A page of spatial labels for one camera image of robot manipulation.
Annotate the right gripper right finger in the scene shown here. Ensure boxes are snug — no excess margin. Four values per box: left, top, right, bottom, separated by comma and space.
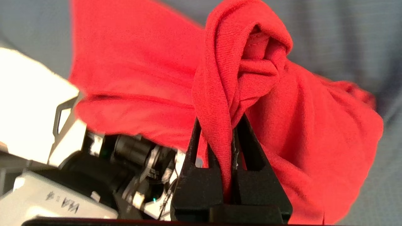
232, 113, 293, 223

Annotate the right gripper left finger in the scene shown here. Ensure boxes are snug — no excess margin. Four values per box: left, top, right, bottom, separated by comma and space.
171, 118, 226, 222

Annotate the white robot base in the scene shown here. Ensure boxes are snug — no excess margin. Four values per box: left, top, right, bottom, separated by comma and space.
0, 46, 189, 222

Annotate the red printed t-shirt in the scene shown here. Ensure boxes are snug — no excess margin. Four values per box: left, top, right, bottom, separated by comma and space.
68, 0, 384, 225

